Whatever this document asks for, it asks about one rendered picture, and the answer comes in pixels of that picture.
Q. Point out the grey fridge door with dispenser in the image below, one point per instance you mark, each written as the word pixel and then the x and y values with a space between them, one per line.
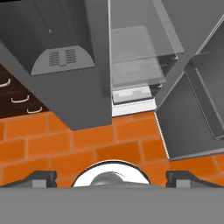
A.
pixel 75 99

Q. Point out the large clear glass fridge shelf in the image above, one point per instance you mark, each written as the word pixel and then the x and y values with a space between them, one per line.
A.
pixel 163 35

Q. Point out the grey fridge body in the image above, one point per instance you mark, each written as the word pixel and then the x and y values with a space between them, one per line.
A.
pixel 172 68

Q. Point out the white fridge drawer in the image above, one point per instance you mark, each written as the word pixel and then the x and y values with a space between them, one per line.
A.
pixel 131 94

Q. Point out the grey fridge door with bin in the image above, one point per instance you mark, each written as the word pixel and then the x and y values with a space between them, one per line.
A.
pixel 183 128

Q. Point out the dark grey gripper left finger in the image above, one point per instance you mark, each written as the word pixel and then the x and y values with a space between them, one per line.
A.
pixel 43 179

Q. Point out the dark wooden drawer cabinet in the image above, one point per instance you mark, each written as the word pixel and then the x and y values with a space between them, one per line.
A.
pixel 17 109

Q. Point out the small clear glass fridge shelf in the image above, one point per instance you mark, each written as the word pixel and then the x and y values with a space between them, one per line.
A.
pixel 134 71

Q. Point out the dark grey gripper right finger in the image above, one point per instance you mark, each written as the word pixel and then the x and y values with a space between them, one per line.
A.
pixel 178 179

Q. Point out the round white and black object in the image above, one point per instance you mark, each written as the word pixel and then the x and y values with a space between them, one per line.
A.
pixel 84 178

